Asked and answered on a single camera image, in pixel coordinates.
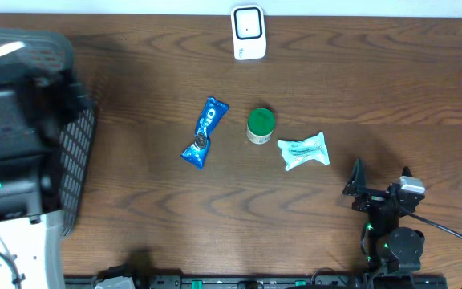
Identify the green lid white jar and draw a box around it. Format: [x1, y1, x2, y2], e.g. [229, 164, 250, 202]
[247, 108, 276, 145]

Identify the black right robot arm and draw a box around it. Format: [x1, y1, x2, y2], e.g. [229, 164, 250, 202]
[342, 159, 426, 276]

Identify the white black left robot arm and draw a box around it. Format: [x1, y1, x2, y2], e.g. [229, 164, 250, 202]
[0, 41, 93, 288]

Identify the white wet wipes pack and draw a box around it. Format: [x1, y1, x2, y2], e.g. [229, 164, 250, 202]
[277, 132, 330, 171]

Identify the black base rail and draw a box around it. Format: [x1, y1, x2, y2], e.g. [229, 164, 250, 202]
[64, 274, 448, 289]

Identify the white barcode scanner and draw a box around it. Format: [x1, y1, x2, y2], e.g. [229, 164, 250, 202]
[230, 5, 267, 61]

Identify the blue Oreo cookie pack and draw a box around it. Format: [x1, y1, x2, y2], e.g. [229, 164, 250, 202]
[180, 96, 229, 169]

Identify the grey plastic mesh basket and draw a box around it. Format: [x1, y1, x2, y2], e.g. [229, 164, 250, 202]
[0, 28, 96, 235]

